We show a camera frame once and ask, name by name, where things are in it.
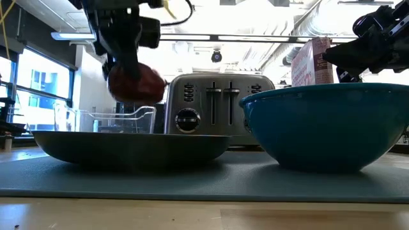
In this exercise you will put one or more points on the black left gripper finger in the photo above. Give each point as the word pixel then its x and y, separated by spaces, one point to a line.
pixel 108 68
pixel 131 68

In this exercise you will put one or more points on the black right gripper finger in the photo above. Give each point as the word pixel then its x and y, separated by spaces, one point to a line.
pixel 346 76
pixel 351 54

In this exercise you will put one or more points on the red-brown pastry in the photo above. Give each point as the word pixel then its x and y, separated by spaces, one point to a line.
pixel 140 87

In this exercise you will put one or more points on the pink cereal box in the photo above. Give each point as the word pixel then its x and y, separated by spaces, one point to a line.
pixel 311 64

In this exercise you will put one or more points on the clear plastic bin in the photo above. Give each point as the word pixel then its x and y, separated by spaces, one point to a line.
pixel 128 123

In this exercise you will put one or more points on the blue ceramic bowl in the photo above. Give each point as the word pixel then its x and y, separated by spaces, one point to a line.
pixel 326 127

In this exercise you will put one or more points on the grey shallow plate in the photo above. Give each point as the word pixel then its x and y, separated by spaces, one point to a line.
pixel 128 148

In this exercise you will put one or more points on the stainless steel toaster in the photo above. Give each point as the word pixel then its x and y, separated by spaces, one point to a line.
pixel 211 105

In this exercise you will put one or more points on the small white cup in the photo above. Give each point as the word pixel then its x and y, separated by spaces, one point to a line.
pixel 8 143

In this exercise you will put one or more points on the blue-grey placemat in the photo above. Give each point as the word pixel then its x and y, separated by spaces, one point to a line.
pixel 223 182

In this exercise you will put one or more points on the silver ceiling duct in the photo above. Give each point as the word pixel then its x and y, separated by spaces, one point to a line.
pixel 292 56

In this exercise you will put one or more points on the black ceiling dome camera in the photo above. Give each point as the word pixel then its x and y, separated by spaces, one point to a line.
pixel 216 57

